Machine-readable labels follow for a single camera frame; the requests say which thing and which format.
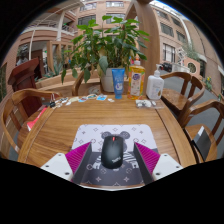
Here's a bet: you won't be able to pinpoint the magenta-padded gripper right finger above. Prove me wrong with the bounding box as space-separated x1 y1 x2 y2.
132 141 185 186

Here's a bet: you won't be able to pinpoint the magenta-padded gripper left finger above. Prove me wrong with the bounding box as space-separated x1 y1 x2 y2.
40 141 94 186

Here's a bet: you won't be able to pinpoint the black computer mouse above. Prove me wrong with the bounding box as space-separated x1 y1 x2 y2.
100 134 124 170

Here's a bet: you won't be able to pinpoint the grey white printed mouse pad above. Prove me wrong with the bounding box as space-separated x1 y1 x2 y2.
71 124 161 186

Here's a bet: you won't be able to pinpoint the black notebook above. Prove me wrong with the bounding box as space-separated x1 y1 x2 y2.
193 125 213 163

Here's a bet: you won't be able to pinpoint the red and white bag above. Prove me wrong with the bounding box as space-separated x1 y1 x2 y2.
26 105 50 132

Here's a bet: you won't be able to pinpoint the key bunch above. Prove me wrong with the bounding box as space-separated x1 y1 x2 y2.
46 93 58 109

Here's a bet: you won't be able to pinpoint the clear plastic packets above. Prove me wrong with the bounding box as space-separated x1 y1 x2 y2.
134 98 158 109

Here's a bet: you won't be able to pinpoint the wooden armchair with empty seat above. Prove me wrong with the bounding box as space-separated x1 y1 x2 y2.
160 71 206 124

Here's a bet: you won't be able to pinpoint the wooden armchair with black notebook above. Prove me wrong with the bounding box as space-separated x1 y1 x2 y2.
178 99 224 164

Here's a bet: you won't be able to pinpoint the white pump bottle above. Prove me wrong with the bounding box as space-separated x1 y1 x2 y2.
145 64 165 101

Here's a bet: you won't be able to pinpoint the wooden armchair with red bag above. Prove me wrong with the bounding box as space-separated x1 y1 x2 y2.
0 88 63 160

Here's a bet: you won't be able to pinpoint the wooden chair behind plant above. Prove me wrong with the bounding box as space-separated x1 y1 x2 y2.
71 68 103 97

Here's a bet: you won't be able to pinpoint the yellow liquid bottle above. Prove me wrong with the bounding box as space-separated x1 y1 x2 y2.
127 54 147 101

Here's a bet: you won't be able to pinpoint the blue tube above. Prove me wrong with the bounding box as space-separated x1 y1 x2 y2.
111 67 126 100

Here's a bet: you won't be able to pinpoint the spiky green agave plant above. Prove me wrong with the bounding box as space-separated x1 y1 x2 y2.
42 59 65 80

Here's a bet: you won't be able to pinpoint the dark parked car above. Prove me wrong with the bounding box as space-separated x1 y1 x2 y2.
159 62 173 73

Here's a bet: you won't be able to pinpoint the white outdoor sculpture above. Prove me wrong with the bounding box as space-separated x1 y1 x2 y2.
176 46 188 66

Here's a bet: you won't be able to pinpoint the dark bust statue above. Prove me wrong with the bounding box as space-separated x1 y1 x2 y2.
15 46 30 66

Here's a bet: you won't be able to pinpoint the green plant in white pot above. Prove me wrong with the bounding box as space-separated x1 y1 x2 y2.
60 14 150 93

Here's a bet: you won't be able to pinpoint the dark red wooden pedestal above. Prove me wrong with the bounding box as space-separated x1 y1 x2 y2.
7 57 43 116

